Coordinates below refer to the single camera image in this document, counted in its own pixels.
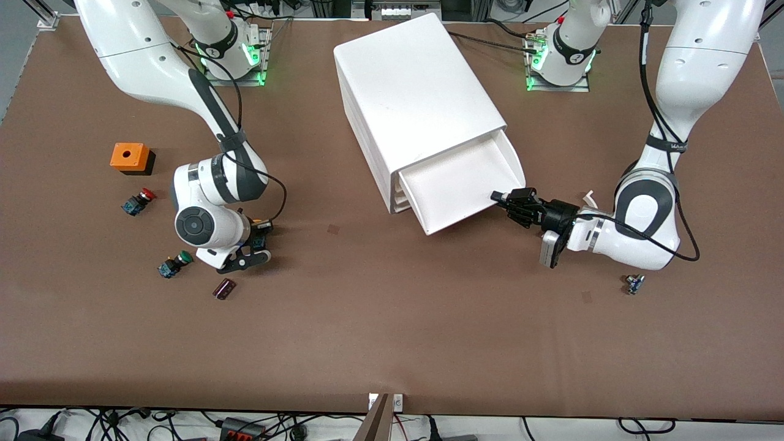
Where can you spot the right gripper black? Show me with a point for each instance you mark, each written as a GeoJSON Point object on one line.
{"type": "Point", "coordinates": [260, 238]}

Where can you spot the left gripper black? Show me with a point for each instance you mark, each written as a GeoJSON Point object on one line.
{"type": "Point", "coordinates": [558, 214]}

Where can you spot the yellow push button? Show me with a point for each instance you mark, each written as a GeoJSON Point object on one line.
{"type": "Point", "coordinates": [260, 222]}

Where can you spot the white uppermost cabinet drawer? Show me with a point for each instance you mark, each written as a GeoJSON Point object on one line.
{"type": "Point", "coordinates": [459, 190]}

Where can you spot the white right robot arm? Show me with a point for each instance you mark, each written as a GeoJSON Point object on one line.
{"type": "Point", "coordinates": [128, 43]}

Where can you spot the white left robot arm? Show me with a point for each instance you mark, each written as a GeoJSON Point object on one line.
{"type": "Point", "coordinates": [704, 55]}

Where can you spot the green push button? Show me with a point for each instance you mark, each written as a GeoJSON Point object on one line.
{"type": "Point", "coordinates": [174, 264]}

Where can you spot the white lowest cabinet drawer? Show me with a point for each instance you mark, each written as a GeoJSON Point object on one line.
{"type": "Point", "coordinates": [402, 207]}

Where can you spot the white middle cabinet drawer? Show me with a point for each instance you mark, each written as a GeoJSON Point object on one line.
{"type": "Point", "coordinates": [401, 195]}

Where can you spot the red push button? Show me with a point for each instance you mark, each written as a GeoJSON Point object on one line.
{"type": "Point", "coordinates": [138, 202]}

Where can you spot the white drawer cabinet shell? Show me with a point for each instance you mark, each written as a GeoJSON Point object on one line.
{"type": "Point", "coordinates": [404, 79]}

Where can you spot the dark purple cylindrical component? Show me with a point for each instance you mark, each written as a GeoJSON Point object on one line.
{"type": "Point", "coordinates": [224, 289]}

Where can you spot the white curved plastic piece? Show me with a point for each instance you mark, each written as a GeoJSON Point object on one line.
{"type": "Point", "coordinates": [589, 197]}

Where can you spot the small grey blue component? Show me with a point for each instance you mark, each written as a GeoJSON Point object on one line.
{"type": "Point", "coordinates": [634, 284]}

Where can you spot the orange box with black base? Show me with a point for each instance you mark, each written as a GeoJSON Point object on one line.
{"type": "Point", "coordinates": [127, 156]}

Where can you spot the brown table mat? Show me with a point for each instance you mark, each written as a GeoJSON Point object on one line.
{"type": "Point", "coordinates": [392, 331]}

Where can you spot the black power strip red switches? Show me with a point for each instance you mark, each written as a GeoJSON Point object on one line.
{"type": "Point", "coordinates": [242, 430]}

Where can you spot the black power adapter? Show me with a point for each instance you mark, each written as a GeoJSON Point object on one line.
{"type": "Point", "coordinates": [40, 436]}

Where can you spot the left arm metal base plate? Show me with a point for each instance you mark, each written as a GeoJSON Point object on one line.
{"type": "Point", "coordinates": [533, 87]}

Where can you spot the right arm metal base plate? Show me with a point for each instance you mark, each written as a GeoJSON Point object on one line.
{"type": "Point", "coordinates": [263, 76]}

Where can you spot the white post bracket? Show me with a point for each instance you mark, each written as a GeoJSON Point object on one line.
{"type": "Point", "coordinates": [398, 402]}

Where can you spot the grey camera post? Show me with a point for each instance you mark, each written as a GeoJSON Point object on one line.
{"type": "Point", "coordinates": [375, 422]}

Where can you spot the aluminium frame structure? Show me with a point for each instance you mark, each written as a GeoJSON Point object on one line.
{"type": "Point", "coordinates": [398, 7]}

